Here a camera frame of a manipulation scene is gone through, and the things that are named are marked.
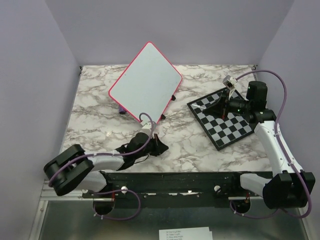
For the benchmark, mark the white blue whiteboard marker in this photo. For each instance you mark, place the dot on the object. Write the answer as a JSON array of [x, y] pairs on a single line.
[[199, 107]]

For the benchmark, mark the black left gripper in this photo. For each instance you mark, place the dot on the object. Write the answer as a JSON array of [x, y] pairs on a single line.
[[159, 147]]

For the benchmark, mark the purple toy microphone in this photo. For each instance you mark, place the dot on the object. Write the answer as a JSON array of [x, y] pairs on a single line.
[[121, 110]]

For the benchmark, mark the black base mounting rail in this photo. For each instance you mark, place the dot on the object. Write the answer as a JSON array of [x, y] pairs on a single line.
[[173, 190]]

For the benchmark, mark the black white chessboard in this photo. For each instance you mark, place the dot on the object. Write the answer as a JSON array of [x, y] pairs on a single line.
[[221, 132]]

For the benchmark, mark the black whiteboard stand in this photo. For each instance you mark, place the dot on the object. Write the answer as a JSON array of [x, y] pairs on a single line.
[[163, 117]]

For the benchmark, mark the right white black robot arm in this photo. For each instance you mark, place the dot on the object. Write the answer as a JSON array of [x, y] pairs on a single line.
[[290, 186]]

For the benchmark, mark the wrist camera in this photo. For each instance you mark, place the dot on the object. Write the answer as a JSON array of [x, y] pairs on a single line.
[[147, 125], [230, 82]]

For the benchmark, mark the pink framed whiteboard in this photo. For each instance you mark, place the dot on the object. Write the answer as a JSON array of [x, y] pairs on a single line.
[[147, 84]]

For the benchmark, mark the white instruction paper sheet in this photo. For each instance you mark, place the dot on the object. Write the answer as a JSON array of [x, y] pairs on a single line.
[[194, 233]]

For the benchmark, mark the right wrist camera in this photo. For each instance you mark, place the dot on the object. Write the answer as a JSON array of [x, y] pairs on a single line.
[[230, 82]]

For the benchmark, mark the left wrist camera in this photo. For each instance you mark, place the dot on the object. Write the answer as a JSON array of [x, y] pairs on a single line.
[[147, 125]]

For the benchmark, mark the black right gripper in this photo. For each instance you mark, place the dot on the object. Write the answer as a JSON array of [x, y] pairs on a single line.
[[219, 107]]

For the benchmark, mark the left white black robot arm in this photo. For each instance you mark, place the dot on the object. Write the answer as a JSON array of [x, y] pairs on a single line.
[[73, 166]]

